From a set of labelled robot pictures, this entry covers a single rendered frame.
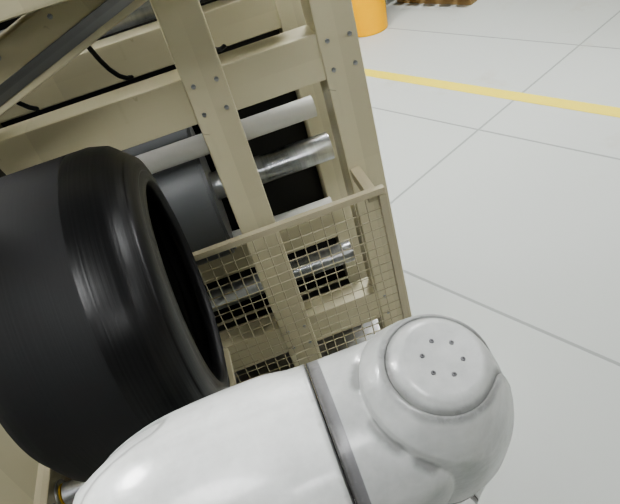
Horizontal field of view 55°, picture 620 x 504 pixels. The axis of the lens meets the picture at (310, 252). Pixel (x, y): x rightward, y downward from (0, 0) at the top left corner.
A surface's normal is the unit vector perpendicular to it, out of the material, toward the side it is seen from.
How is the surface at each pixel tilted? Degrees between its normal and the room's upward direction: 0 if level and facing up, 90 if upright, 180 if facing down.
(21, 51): 90
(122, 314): 58
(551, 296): 0
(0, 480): 90
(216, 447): 10
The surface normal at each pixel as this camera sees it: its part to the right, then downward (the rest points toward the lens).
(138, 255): 0.62, -0.40
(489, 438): 0.55, 0.40
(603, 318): -0.24, -0.76
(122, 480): -0.47, -0.63
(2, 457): 0.26, 0.56
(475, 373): -0.06, -0.62
